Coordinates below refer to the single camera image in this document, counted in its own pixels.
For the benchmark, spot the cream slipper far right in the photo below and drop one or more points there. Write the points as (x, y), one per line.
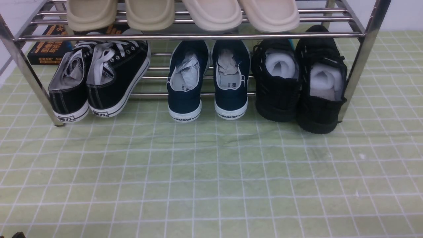
(271, 15)

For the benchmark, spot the right navy blue sneaker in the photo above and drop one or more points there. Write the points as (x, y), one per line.
(231, 68)

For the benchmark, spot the black knit shoe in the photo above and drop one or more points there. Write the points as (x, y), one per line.
(275, 68)
(324, 81)

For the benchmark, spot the left black knit shoe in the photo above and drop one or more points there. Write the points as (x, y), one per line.
(275, 68)

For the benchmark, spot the left navy blue sneaker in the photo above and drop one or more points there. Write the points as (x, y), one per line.
(189, 62)

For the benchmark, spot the olive beige slipper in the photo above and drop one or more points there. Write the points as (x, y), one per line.
(86, 15)
(150, 15)

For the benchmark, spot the cream slipper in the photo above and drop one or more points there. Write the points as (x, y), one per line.
(215, 15)
(271, 15)

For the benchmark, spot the navy blue sneaker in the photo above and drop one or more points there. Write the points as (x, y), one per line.
(231, 68)
(189, 62)

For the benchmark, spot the right black knit shoe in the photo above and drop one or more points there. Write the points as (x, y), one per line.
(324, 81)

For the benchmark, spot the olive beige slipper far left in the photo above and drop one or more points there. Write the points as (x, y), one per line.
(86, 15)

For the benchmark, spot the silver metal shoe rack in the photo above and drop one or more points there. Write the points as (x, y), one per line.
(52, 12)

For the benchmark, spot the green checked tablecloth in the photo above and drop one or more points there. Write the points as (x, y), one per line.
(141, 174)

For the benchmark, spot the black canvas sneaker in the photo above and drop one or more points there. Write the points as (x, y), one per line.
(115, 70)
(67, 89)

